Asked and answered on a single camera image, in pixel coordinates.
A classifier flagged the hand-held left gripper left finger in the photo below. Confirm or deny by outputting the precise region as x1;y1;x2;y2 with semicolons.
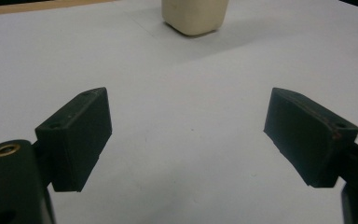
32;87;114;193

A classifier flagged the beige square cup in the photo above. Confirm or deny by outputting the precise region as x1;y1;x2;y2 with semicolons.
161;0;230;37

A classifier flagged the white table sheet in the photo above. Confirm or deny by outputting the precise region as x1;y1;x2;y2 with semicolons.
0;0;358;224

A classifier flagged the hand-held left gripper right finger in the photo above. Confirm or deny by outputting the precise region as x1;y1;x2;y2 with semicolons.
263;87;358;189

